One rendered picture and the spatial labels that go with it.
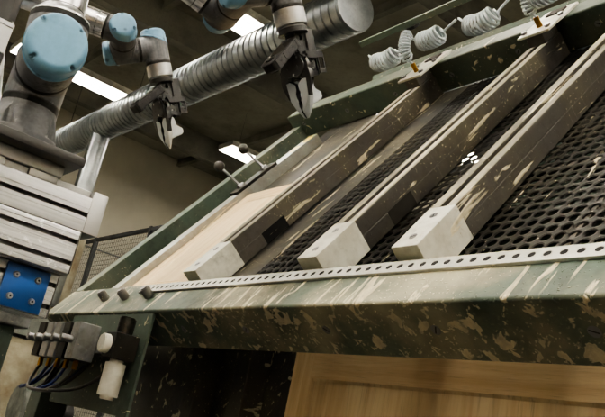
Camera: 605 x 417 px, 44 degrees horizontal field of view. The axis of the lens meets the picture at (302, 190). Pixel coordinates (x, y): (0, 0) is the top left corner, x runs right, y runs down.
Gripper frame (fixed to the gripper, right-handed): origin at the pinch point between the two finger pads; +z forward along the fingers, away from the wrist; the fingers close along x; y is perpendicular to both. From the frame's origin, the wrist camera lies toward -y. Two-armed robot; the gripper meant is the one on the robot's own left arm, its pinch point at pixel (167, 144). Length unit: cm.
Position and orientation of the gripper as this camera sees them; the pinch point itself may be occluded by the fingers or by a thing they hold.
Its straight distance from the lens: 232.5
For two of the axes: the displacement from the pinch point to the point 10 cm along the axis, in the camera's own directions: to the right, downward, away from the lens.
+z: 1.8, 9.8, -0.3
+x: -6.1, 1.4, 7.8
